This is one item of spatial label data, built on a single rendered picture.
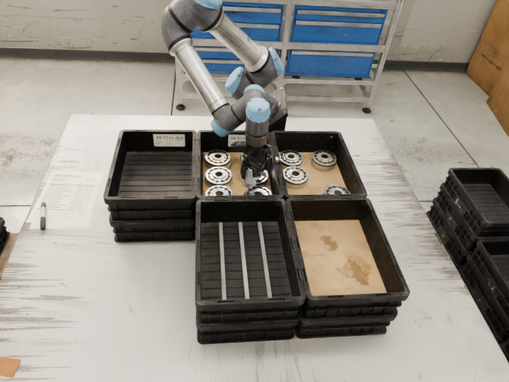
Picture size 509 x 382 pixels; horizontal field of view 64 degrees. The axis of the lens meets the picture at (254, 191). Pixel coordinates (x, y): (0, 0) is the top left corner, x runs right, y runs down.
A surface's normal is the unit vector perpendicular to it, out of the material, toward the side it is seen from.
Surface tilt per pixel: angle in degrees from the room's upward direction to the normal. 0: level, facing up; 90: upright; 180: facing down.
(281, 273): 0
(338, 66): 90
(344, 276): 0
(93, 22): 90
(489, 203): 0
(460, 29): 90
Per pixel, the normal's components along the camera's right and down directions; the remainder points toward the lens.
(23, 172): 0.07, -0.73
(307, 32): 0.09, 0.68
